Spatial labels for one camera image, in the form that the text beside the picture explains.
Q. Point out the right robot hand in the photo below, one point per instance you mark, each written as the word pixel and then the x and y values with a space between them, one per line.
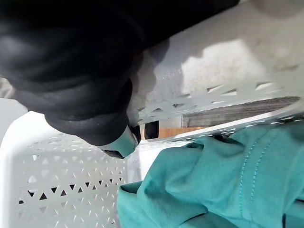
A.
pixel 71 71

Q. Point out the white perforated laundry basket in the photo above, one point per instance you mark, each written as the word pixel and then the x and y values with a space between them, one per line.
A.
pixel 71 180

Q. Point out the teal green garment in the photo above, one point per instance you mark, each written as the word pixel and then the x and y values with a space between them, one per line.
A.
pixel 213 180

